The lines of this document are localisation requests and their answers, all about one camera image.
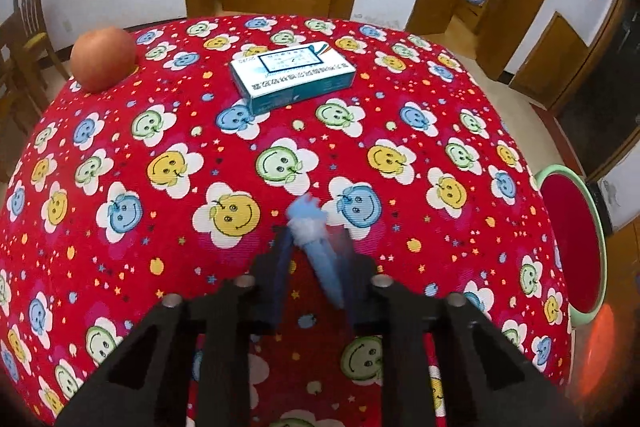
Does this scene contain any red smiley flower tablecloth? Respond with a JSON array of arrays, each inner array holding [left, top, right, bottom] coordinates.
[[0, 14, 573, 427]]

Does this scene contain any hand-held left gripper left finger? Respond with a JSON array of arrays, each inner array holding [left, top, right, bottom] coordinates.
[[54, 227, 296, 427]]

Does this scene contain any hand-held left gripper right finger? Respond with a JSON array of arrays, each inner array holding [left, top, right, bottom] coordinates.
[[327, 229, 583, 427]]

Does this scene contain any wooden wall cabinet panel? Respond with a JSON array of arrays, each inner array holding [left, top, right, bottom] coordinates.
[[509, 11, 589, 108]]

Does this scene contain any blue tube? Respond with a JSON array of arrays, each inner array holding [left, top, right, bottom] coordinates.
[[286, 194, 351, 308]]

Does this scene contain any red apple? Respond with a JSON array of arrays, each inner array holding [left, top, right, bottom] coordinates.
[[70, 27, 138, 92]]

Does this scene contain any dark metal door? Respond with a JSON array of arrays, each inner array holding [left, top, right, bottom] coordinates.
[[550, 0, 640, 180]]

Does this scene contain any white and teal box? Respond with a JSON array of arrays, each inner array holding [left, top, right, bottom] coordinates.
[[229, 42, 358, 116]]

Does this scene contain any orange smiley plastic stool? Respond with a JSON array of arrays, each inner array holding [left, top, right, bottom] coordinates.
[[581, 306, 617, 404]]

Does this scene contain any red basin with green rim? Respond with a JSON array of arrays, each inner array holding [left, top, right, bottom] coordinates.
[[535, 164, 608, 324]]

